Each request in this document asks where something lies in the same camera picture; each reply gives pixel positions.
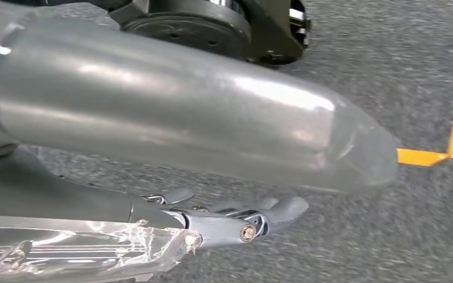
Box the clear plastic film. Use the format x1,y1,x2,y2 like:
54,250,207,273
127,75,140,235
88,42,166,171
0,215,204,283

